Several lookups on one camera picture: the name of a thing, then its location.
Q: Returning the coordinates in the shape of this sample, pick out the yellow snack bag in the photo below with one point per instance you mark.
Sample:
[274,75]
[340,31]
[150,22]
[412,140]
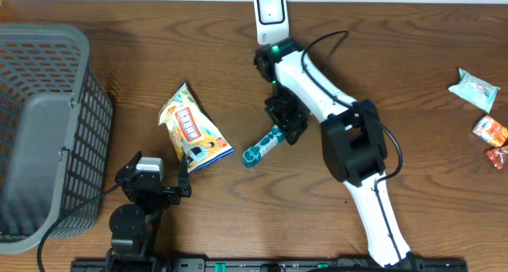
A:
[196,139]

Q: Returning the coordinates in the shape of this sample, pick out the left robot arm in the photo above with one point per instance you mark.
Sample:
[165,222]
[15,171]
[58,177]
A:
[135,226]

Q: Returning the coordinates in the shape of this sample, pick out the pale green wipes pack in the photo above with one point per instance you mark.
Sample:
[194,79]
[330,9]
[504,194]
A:
[475,91]

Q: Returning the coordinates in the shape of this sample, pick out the orange Kleenex tissue pack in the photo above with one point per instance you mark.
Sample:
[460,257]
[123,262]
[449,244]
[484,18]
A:
[491,131]

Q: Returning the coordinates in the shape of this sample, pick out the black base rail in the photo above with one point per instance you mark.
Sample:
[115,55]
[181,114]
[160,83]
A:
[289,265]

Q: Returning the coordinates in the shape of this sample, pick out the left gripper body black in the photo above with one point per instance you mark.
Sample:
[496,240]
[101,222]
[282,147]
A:
[169,195]

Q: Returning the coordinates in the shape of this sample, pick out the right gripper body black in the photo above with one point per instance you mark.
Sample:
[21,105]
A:
[281,105]

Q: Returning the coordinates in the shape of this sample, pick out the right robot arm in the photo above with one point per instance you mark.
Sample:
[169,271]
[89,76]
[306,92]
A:
[352,139]

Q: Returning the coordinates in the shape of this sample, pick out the red Top snack bar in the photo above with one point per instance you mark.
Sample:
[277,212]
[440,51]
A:
[498,156]

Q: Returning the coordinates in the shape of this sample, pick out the blue mouthwash bottle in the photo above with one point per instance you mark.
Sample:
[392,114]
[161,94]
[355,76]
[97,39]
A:
[255,153]

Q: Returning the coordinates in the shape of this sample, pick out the white barcode scanner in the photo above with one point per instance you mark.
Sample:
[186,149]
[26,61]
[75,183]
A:
[272,22]

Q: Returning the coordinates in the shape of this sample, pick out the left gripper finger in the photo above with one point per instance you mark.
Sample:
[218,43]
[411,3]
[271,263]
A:
[183,175]
[131,165]

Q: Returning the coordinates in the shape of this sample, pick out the grey plastic shopping basket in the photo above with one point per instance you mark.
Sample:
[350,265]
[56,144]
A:
[56,121]

